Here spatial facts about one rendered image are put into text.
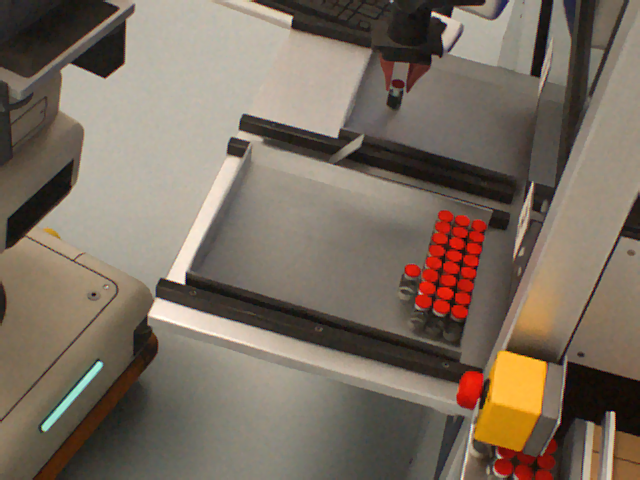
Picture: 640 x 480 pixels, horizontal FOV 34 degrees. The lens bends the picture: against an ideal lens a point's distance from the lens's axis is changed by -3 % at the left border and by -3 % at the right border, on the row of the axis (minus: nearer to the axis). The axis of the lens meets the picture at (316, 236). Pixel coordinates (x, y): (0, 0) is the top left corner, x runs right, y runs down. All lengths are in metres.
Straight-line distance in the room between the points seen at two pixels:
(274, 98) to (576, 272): 0.68
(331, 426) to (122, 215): 0.77
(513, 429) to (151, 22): 2.41
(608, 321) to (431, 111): 0.63
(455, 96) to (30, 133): 0.65
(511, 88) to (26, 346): 0.99
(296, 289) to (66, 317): 0.82
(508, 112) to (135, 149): 1.38
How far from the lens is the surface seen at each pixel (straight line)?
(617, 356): 1.14
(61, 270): 2.14
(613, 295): 1.07
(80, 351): 2.01
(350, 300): 1.31
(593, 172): 0.97
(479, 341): 1.32
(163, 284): 1.28
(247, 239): 1.36
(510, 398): 1.07
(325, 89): 1.63
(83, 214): 2.65
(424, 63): 1.53
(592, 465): 1.19
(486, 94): 1.70
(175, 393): 2.29
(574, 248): 1.03
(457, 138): 1.59
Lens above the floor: 1.85
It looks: 44 degrees down
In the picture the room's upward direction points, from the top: 11 degrees clockwise
